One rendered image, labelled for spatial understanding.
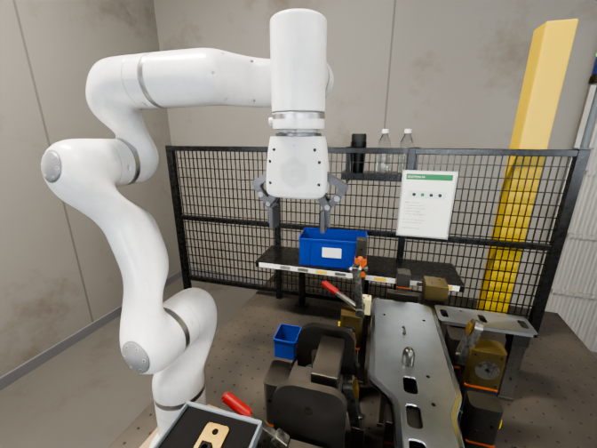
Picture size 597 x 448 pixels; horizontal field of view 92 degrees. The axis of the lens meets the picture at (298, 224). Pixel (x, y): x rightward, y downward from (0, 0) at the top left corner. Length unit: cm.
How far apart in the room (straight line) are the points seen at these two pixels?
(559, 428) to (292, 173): 122
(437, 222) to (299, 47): 113
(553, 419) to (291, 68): 134
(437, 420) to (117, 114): 91
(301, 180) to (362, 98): 216
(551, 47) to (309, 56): 121
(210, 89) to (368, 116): 213
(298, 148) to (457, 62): 223
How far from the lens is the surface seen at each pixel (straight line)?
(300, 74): 46
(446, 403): 86
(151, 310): 67
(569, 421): 145
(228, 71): 54
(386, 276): 129
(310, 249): 130
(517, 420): 136
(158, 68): 57
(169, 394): 81
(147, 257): 68
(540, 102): 153
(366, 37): 267
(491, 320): 122
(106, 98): 66
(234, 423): 57
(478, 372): 102
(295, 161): 46
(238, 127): 297
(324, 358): 61
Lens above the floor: 160
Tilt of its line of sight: 17 degrees down
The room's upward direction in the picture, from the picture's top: straight up
